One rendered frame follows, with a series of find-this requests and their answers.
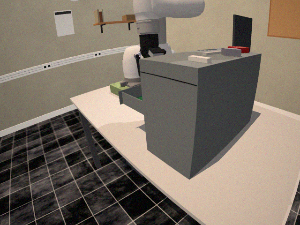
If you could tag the grey tool chest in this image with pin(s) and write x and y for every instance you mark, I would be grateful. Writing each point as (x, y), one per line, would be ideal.
(192, 110)

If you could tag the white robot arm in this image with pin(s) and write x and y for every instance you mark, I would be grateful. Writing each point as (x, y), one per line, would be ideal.
(151, 18)

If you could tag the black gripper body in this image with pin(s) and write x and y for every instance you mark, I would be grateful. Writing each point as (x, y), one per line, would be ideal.
(147, 40)

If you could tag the black flat panel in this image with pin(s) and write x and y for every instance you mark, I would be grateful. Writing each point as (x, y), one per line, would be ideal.
(242, 31)

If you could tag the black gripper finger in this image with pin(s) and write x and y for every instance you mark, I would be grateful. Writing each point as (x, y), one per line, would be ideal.
(137, 57)

